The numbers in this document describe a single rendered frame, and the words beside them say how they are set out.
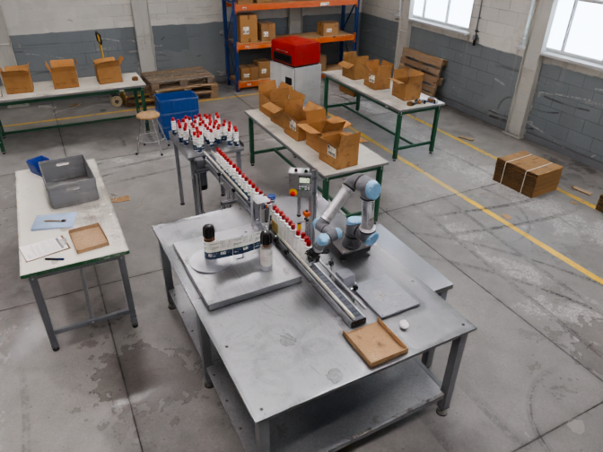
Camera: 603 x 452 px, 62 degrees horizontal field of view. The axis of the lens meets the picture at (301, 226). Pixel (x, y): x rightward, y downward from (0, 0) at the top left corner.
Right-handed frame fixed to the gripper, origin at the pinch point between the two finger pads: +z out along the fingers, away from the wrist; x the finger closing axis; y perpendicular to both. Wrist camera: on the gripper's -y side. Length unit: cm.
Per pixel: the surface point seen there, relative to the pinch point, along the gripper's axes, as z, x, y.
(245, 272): 12.7, -11.3, 44.1
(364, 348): -30, 73, 8
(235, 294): 3, 6, 59
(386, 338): -30, 72, -8
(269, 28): 328, -614, -293
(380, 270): -1, 22, -45
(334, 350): -26, 67, 25
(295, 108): 123, -239, -127
